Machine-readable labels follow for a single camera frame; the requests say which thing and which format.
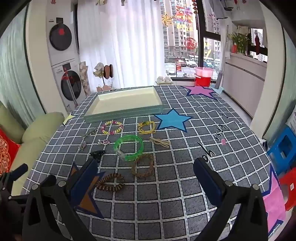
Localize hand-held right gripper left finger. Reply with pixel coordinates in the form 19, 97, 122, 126
22, 158, 100, 241

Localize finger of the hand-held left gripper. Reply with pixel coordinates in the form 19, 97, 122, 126
0, 163, 28, 186

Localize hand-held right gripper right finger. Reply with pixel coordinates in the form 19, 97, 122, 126
192, 158, 270, 241

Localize brown spiral hair tie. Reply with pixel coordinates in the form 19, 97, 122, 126
95, 173, 126, 192

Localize black claw hair clip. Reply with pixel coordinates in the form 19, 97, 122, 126
90, 150, 106, 161

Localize brown braided bracelet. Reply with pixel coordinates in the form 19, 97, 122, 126
131, 153, 154, 178

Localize green plastic bangle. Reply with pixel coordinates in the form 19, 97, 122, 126
113, 134, 144, 162

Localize beige hair clip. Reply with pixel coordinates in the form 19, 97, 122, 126
149, 136, 171, 148

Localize green leather tray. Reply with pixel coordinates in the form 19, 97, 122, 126
83, 86, 163, 123

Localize red patterned cushion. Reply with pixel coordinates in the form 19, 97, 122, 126
0, 128, 21, 174

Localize pale green sofa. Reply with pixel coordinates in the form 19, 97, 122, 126
0, 101, 65, 195

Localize grey checked star tablecloth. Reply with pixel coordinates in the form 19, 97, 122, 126
22, 85, 287, 241

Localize blue plastic stool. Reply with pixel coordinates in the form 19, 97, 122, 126
266, 126, 296, 175

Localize red box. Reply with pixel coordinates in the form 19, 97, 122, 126
279, 168, 296, 211

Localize metal shoe rack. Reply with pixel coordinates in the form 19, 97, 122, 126
93, 62, 115, 92

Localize red bucket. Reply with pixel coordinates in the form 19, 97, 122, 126
195, 74, 212, 87

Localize red mop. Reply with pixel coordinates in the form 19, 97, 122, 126
61, 70, 78, 108

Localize white cardboard box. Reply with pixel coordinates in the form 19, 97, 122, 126
286, 109, 296, 135

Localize patterned wrapping paper roll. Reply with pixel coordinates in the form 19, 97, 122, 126
79, 61, 92, 98

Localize white low cabinet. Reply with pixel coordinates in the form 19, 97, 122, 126
223, 52, 267, 118

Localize white floor slippers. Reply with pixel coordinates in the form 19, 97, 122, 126
156, 75, 173, 84

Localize cream plush slipper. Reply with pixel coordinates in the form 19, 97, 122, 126
94, 62, 104, 77

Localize red paper-cut window decal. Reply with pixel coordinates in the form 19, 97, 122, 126
184, 37, 198, 50

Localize white curtain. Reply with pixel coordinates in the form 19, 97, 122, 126
77, 0, 166, 90

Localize potted green plant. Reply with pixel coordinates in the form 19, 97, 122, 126
229, 31, 251, 55

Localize colourful window decal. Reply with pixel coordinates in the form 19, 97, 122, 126
173, 5, 195, 30

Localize pink yellow bead bracelet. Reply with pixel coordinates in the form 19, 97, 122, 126
101, 120, 124, 135

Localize yellow cord bracelet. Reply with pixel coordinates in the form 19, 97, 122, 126
137, 120, 156, 135

